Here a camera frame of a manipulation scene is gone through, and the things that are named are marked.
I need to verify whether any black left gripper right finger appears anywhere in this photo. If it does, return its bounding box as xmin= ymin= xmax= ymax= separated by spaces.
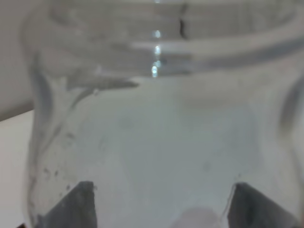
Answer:
xmin=227 ymin=182 xmax=300 ymax=228

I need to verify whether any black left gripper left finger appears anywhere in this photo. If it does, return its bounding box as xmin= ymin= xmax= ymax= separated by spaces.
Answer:
xmin=36 ymin=181 xmax=97 ymax=228

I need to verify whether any clear plastic water bottle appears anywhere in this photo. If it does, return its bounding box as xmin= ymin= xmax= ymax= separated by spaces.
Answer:
xmin=21 ymin=0 xmax=304 ymax=228

